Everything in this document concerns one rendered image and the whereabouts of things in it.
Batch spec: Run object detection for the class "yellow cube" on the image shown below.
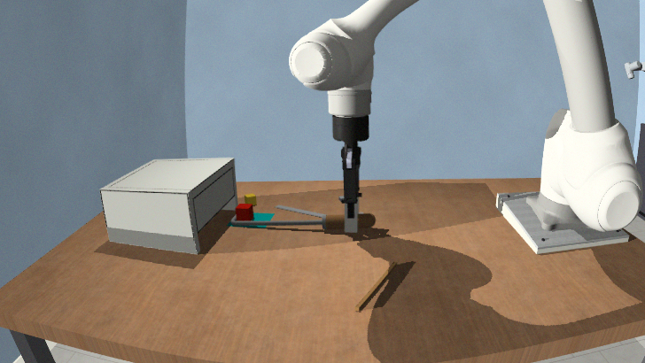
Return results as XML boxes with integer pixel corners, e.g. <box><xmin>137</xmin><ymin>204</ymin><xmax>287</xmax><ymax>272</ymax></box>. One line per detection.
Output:
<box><xmin>245</xmin><ymin>194</ymin><xmax>257</xmax><ymax>205</ymax></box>

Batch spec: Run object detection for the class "teal square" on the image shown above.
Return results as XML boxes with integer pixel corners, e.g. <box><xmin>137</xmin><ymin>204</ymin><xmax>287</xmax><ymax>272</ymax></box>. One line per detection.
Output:
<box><xmin>227</xmin><ymin>212</ymin><xmax>275</xmax><ymax>228</ymax></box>

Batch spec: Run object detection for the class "red block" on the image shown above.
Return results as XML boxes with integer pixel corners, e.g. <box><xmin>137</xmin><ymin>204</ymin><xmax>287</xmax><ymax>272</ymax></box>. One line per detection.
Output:
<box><xmin>236</xmin><ymin>204</ymin><xmax>253</xmax><ymax>220</ymax></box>

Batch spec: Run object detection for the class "small white cabinet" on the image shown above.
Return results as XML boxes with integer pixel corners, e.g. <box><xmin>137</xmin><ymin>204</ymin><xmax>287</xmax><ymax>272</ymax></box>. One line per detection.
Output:
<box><xmin>100</xmin><ymin>158</ymin><xmax>238</xmax><ymax>254</ymax></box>

